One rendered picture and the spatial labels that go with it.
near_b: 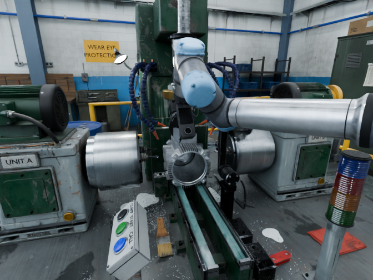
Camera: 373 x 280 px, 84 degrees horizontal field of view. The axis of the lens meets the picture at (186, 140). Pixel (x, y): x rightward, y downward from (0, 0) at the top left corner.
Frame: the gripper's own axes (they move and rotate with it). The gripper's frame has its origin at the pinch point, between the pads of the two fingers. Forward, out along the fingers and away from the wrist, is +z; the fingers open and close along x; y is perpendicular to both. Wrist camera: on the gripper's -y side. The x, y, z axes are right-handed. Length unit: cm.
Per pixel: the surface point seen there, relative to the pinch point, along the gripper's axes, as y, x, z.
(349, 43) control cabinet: 209, -300, 41
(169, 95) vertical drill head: 21.8, 1.1, -4.9
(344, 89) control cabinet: 169, -301, 95
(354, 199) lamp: -36, -35, -15
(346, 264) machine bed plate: -46, -49, 15
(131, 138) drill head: 10.0, 17.7, 7.2
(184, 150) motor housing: 3.9, -3.8, 10.5
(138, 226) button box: -32.2, 16.2, -8.5
